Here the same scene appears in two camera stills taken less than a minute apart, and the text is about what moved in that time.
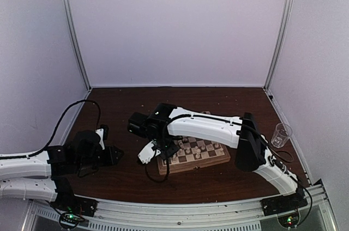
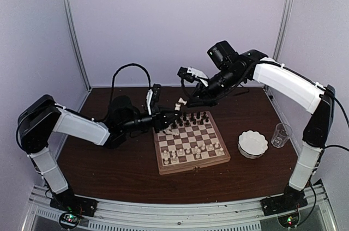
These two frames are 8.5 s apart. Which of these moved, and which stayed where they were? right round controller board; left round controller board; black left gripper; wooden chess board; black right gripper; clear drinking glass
Moved: black left gripper; black right gripper
Stayed: right round controller board; clear drinking glass; left round controller board; wooden chess board
